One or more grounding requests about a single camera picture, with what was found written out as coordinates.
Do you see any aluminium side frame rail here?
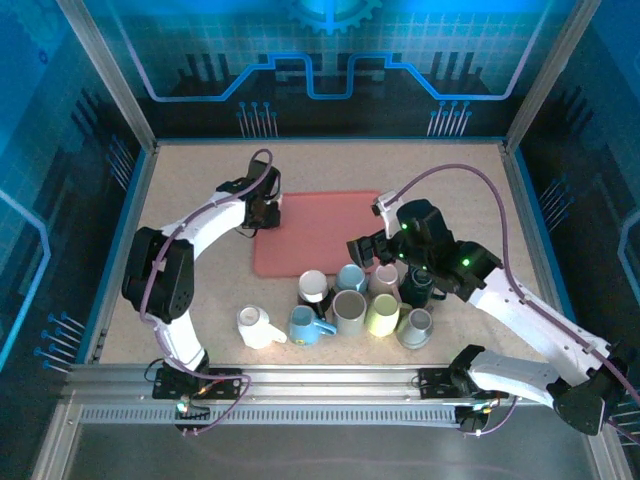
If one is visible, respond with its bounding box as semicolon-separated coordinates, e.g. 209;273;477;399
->
82;142;161;366
499;141;576;341

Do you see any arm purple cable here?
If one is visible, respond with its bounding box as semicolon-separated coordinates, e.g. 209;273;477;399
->
387;163;640;439
138;148;275;436

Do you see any cream white mug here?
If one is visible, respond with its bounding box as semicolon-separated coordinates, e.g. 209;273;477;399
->
298;269;331;304

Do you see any pink rectangular tray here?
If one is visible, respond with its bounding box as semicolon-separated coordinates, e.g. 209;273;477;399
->
252;189;389;279

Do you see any light blue mug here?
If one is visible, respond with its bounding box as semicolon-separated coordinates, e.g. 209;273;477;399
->
333;263;370;294

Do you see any dark green mug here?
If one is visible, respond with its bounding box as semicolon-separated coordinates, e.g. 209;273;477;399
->
398;264;447;310

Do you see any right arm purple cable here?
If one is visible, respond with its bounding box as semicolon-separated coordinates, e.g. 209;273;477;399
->
387;163;640;439

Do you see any grey metal plate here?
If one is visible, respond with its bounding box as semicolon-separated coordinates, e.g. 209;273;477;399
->
64;424;601;480

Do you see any aluminium upright frame post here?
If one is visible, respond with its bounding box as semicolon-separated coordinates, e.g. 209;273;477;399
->
55;0;159;151
504;0;599;151

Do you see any large grey mug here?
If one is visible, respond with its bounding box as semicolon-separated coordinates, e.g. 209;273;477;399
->
331;288;369;337

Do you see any slotted grey cable duct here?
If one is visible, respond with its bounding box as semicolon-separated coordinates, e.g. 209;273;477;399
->
79;403;464;427

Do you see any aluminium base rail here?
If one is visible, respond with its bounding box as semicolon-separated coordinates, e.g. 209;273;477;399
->
63;363;569;407

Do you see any blue mug yellow flower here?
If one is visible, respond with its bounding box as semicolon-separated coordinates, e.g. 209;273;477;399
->
287;304;339;347

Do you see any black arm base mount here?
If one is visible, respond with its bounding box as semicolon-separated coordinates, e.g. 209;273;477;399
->
418;367;506;401
152;366;247;401

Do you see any white ceramic mug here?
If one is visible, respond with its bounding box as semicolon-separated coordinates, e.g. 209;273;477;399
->
235;304;289;351

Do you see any pale pink mug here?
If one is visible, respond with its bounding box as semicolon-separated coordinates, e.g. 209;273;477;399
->
367;263;401;299

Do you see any arm base connector block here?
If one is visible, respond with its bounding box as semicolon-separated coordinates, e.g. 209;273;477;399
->
455;402;501;435
173;397;211;436

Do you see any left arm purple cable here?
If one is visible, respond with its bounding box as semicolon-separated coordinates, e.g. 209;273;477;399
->
138;148;275;436

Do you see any light green mug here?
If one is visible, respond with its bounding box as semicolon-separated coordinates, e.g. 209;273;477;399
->
364;293;401;339

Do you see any small grey mug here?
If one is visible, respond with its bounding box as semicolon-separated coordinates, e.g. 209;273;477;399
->
396;307;435;350

